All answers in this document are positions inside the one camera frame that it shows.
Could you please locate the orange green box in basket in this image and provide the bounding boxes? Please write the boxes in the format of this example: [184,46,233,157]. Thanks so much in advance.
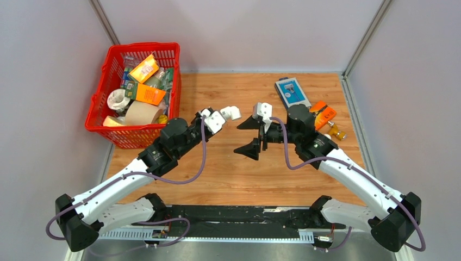
[124,81,166,105]

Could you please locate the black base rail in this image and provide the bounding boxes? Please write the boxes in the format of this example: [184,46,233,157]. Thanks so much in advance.
[129,204,346,239]

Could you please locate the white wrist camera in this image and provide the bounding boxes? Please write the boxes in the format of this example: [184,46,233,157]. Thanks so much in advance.
[252,102,273,133]
[199,107,227,135]

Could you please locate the purple cable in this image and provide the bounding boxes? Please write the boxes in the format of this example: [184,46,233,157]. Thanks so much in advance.
[270,117,426,252]
[46,116,208,249]

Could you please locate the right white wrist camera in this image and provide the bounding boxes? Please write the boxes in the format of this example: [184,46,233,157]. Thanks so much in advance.
[252,102,273,133]

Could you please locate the white PVC elbow fitting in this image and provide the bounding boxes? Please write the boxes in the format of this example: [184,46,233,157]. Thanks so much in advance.
[220,106,242,121]

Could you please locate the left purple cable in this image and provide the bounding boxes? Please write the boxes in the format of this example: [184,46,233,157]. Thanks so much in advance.
[46,116,208,249]

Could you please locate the yellow orange box in basket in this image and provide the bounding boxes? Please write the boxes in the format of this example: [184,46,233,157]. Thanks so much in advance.
[128,54,159,84]

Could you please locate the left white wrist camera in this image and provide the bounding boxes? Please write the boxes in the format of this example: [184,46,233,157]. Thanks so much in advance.
[199,107,227,135]

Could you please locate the orange product package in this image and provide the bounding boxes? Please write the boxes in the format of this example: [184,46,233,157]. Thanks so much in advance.
[309,101,337,131]

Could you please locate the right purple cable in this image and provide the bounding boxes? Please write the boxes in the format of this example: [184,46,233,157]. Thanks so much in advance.
[270,117,426,252]

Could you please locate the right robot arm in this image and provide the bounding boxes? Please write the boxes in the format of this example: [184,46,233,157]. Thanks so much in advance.
[235,103,426,252]

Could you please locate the beige tape roll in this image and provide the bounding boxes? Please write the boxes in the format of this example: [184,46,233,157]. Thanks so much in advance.
[125,101,163,126]

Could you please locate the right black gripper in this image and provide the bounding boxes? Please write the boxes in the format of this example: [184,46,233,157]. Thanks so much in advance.
[233,115,301,160]

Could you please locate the blue product box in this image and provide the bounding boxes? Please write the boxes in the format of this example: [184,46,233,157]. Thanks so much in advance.
[275,77,312,110]

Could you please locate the small yellow object in basket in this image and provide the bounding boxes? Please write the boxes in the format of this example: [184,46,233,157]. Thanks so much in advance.
[157,115,169,124]

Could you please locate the green packet in basket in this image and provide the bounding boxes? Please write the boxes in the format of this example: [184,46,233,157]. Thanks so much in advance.
[159,67,175,91]

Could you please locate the white tape roll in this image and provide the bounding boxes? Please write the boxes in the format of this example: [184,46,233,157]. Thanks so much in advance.
[107,89,130,110]

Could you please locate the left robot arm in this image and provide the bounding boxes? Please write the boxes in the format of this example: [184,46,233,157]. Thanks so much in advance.
[46,108,227,252]

